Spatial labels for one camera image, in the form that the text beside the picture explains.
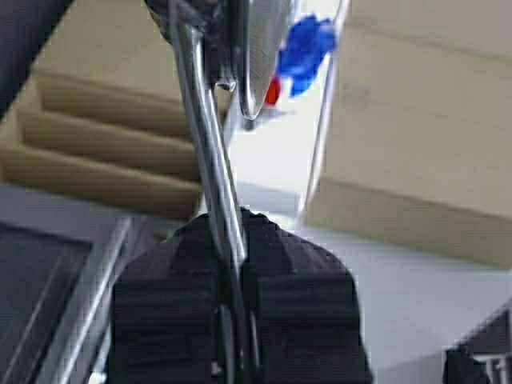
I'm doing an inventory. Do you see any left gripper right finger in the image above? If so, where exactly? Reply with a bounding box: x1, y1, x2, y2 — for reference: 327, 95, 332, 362
242, 208, 374, 383

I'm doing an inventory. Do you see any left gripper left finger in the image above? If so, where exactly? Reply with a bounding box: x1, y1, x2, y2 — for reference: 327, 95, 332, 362
107, 214, 236, 384

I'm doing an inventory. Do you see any steel frying pan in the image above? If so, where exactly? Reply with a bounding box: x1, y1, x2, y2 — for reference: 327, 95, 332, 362
146, 1, 296, 383

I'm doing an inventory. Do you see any stainless steel stove range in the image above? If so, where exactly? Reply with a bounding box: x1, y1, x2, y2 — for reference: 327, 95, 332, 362
0, 215, 161, 384

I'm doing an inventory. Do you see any island wooden cabinet front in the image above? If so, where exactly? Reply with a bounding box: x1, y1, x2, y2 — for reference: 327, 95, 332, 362
306, 1, 511, 269

